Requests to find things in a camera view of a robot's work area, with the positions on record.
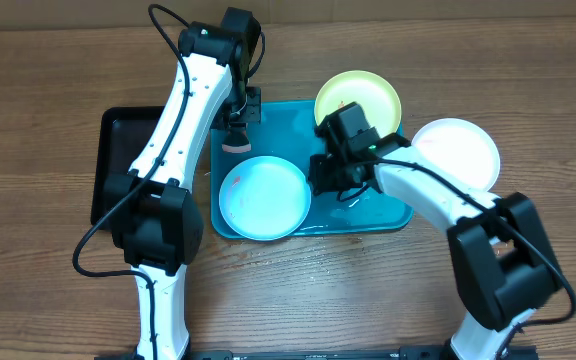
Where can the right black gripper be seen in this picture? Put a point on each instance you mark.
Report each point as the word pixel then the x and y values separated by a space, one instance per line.
pixel 326 183

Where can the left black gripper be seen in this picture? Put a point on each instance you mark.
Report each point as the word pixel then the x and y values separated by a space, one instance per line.
pixel 254 116

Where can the pink cleaning sponge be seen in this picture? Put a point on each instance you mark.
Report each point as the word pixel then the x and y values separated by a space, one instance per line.
pixel 236 141

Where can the light blue plate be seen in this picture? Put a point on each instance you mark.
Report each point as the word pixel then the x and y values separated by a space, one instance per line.
pixel 264 198

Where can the yellow plate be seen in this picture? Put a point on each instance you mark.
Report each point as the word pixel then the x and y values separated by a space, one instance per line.
pixel 376 96

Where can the white plate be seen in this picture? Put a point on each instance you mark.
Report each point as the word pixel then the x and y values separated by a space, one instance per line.
pixel 462 149

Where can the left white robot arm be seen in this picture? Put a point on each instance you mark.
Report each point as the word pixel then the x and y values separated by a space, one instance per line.
pixel 149 209

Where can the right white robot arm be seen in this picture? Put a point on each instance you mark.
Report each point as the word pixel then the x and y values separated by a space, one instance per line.
pixel 503 263

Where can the teal plastic tray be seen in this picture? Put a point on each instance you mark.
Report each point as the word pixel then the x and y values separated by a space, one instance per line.
pixel 286 130

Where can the black plastic tray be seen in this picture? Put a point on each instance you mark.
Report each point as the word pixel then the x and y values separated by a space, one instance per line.
pixel 124 133

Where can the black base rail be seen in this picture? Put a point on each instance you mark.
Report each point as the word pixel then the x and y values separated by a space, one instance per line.
pixel 426 352

